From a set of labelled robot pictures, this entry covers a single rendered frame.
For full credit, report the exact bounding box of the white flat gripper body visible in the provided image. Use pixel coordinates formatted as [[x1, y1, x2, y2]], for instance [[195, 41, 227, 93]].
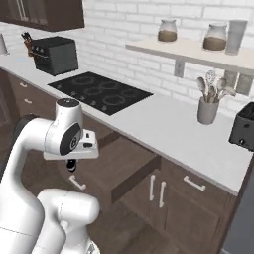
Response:
[[43, 143, 100, 162]]

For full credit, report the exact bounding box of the open brown wooden drawer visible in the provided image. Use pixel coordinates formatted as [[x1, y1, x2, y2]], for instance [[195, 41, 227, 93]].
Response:
[[57, 130, 164, 204]]

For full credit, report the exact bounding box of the brown drawer stack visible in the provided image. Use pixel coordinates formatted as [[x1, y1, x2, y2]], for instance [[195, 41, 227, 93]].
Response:
[[7, 72, 58, 121]]

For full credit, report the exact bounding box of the brown knife block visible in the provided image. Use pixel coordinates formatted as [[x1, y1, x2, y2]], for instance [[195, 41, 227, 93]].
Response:
[[21, 31, 36, 58]]

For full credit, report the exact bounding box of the brown closed drawer front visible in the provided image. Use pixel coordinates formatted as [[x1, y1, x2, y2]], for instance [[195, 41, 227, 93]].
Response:
[[161, 158, 238, 217]]

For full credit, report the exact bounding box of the black hob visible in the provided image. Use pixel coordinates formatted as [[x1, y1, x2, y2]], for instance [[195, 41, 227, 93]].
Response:
[[47, 70, 154, 117]]

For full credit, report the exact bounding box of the brown cupboard door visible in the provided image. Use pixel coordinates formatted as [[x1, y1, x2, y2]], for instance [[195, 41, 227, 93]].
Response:
[[163, 185, 223, 254], [119, 167, 168, 231]]

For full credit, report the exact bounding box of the black toaster oven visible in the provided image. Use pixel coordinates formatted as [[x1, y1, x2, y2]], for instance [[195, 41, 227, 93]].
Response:
[[29, 36, 80, 77]]

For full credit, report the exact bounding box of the grey utensil pot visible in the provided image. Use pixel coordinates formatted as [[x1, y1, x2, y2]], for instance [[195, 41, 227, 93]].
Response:
[[196, 96, 220, 126]]

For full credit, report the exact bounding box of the pale wooden spoon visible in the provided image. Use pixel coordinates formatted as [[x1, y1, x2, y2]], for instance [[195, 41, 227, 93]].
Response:
[[195, 76, 207, 100], [215, 76, 228, 100]]

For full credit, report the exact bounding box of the pale slotted spoon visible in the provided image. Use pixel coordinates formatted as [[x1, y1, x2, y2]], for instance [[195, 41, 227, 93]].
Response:
[[204, 69, 217, 95]]

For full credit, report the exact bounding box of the small glass jar brown filling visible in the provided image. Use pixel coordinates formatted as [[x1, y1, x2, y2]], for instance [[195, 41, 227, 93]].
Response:
[[157, 18, 179, 44]]

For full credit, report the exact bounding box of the pale wooden spatula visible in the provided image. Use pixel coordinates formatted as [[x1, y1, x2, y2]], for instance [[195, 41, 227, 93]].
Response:
[[220, 85, 238, 101]]

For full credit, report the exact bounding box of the black toaster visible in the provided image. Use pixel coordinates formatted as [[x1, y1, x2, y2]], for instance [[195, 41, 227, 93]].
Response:
[[228, 101, 254, 153]]

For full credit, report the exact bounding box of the grey appliance side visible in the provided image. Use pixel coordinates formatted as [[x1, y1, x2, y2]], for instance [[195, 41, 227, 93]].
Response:
[[220, 165, 254, 254]]

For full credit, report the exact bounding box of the large glass jar brown filling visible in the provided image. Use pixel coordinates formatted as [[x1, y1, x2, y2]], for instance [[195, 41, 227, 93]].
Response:
[[201, 22, 229, 52]]

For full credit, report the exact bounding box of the grey tall canister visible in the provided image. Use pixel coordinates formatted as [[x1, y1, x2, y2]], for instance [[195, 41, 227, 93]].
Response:
[[224, 19, 249, 57]]

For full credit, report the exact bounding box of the white open drawer handle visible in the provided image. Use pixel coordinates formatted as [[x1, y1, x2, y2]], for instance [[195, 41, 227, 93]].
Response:
[[67, 175, 88, 191]]

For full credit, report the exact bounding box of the white cupboard door handle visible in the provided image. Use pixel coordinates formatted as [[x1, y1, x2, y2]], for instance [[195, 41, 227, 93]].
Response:
[[158, 180, 167, 209], [149, 174, 156, 202]]

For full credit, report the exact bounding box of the white closed drawer handle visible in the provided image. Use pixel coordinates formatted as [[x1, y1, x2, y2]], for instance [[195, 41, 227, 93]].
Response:
[[183, 175, 207, 192]]

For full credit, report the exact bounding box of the grey single wall outlet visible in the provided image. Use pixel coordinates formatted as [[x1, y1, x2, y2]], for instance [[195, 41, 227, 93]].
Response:
[[174, 60, 186, 79]]

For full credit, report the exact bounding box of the dark brown wall cupboard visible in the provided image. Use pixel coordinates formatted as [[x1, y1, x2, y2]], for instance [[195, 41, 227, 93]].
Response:
[[0, 0, 86, 33]]

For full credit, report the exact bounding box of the pale wooden wall shelf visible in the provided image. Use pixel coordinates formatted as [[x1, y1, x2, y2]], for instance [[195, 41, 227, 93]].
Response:
[[125, 37, 254, 72]]

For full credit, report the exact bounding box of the grey double wall outlet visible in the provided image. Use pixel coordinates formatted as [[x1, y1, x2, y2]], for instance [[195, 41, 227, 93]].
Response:
[[223, 69, 254, 97]]

